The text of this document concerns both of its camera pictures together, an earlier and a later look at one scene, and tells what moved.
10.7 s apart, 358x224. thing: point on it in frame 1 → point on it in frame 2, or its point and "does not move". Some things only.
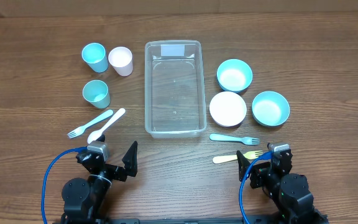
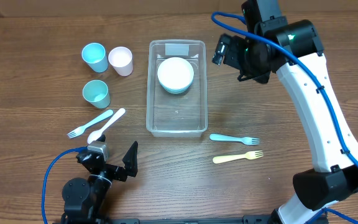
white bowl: (227, 109) → (176, 73)
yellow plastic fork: (250, 155) does not move
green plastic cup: (96, 93) does not move
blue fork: (249, 140) does not move
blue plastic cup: (95, 55) does not move
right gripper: (256, 178) → (259, 73)
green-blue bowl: (270, 109) → (176, 93)
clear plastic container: (174, 99) does not move
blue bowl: (234, 75) → (176, 91)
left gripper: (130, 165) does not move
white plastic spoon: (96, 135) does not move
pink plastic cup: (120, 58) does not move
